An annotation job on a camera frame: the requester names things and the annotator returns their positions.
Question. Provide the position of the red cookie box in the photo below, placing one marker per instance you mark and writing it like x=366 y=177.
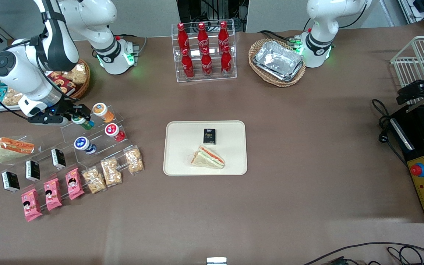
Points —
x=63 y=84

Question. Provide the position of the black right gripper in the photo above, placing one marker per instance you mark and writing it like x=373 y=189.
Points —
x=66 y=106

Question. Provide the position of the blue gum bottle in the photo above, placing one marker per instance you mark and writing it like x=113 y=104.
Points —
x=84 y=145

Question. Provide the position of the large bag rice snacks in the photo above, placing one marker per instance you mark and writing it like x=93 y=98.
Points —
x=11 y=97

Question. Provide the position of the green gum bottle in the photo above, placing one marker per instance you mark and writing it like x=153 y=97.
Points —
x=87 y=124

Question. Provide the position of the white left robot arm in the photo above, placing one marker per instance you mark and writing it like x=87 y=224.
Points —
x=322 y=22

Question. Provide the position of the orange gum bottle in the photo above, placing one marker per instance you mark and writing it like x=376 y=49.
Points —
x=102 y=112

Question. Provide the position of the dark background equipment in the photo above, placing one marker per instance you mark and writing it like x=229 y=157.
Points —
x=190 y=11

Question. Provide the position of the clear acrylic stepped snack rack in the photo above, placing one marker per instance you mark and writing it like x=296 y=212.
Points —
x=48 y=147

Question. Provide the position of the red gum bottle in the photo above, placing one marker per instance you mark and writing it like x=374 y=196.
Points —
x=114 y=132

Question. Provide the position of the clear acrylic gum rack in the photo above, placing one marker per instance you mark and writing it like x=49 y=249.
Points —
x=118 y=117

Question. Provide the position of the black machine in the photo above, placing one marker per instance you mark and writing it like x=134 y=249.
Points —
x=418 y=140

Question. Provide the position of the clear bag rice cracker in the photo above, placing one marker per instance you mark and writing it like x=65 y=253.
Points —
x=94 y=180
x=134 y=159
x=111 y=172

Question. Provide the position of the cream plastic tray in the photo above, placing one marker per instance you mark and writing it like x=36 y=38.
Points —
x=182 y=147

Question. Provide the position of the black and white carton pack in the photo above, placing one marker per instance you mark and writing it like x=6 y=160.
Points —
x=32 y=170
x=10 y=182
x=59 y=158

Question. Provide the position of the red emergency stop button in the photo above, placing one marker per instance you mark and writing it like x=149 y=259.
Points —
x=418 y=169

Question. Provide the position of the grey arm base connector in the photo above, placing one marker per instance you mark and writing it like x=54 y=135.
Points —
x=134 y=48

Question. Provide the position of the small blue snack pack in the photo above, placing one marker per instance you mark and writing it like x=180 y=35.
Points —
x=0 y=91

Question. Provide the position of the grey metal shelf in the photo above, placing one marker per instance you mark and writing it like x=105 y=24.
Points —
x=423 y=9

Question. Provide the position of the clear bag of snacks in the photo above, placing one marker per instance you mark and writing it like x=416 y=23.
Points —
x=77 y=73

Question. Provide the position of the dark round wicker basket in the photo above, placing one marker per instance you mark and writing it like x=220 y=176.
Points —
x=85 y=86

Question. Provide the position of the black Face tissue pack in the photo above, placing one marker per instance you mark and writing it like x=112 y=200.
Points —
x=209 y=136

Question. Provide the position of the light oval wicker basket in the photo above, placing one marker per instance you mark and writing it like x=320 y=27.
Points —
x=256 y=71

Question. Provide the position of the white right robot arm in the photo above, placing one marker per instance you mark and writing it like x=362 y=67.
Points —
x=24 y=70

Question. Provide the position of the small white metal object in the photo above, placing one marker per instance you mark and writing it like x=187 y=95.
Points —
x=216 y=261

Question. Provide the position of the clear acrylic bottle rack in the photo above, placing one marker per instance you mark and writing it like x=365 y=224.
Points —
x=214 y=78

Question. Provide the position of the stack of foil trays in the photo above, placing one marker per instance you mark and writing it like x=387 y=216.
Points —
x=278 y=60

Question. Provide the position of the pink snack pack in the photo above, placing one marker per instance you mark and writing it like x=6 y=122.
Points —
x=31 y=205
x=75 y=184
x=52 y=194

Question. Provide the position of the wrapped triangle sandwich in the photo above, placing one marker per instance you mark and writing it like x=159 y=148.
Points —
x=207 y=158
x=13 y=149

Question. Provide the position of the red cola bottle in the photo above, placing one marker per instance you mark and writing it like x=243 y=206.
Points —
x=207 y=65
x=202 y=38
x=183 y=38
x=226 y=63
x=223 y=36
x=187 y=66

